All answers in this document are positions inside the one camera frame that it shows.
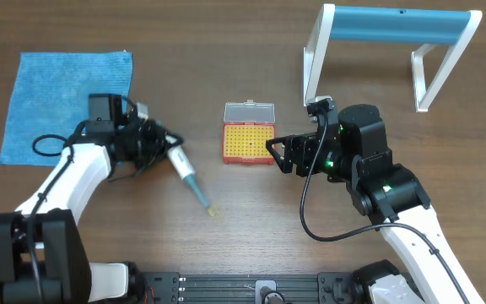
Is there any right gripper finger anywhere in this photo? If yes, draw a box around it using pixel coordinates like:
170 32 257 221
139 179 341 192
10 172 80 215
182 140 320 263
265 135 291 175

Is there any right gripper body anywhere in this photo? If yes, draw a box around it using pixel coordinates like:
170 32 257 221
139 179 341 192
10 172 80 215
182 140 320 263
287 131 332 178

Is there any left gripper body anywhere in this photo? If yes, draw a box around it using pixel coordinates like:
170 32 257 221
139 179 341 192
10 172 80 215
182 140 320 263
116 117 172 172

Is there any white pipette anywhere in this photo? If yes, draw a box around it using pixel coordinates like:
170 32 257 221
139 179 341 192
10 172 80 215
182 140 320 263
165 133 219 219

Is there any red and yellow tip box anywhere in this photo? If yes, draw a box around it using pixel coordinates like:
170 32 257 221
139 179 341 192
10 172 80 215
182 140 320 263
222 100 277 166

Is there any blue cloth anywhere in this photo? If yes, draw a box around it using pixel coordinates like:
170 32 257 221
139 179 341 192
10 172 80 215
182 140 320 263
0 51 134 166

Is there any white and blue stand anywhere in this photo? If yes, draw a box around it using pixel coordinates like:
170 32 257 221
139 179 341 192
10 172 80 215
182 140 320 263
302 3 483 113

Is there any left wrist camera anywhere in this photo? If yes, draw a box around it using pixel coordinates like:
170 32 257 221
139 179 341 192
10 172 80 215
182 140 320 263
134 100 151 121

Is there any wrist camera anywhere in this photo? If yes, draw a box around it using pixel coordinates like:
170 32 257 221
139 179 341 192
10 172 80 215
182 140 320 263
305 95 337 123
134 100 151 121

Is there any black cable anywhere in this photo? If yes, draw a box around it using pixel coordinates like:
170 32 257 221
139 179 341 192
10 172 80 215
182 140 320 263
300 107 472 304
25 133 78 296

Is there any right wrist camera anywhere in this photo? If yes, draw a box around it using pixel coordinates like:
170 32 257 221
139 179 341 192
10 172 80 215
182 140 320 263
305 95 337 123

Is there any mounting rail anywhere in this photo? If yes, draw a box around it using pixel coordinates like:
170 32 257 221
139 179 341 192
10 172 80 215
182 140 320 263
135 272 366 304

